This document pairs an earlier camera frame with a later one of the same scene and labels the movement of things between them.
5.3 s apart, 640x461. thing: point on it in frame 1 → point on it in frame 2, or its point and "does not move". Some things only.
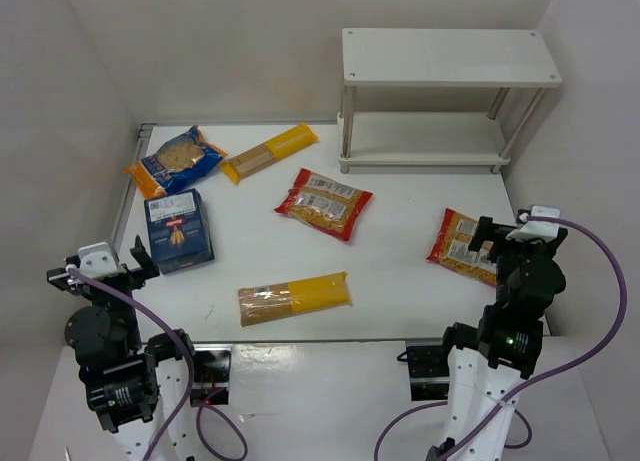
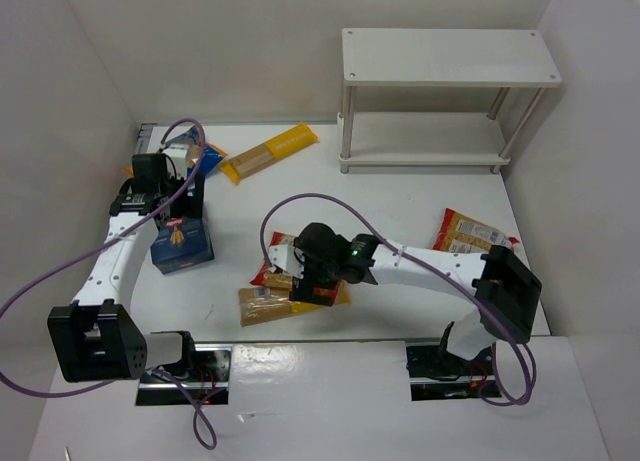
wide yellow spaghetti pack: [267, 302] does not move
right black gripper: [500, 236] → [310, 288]
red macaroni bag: [451, 249] does not move
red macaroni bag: [324, 204] → [270, 276]
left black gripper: [126, 273] → [189, 201]
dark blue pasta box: [179, 232] does not move
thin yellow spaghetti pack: [249, 161] does not move
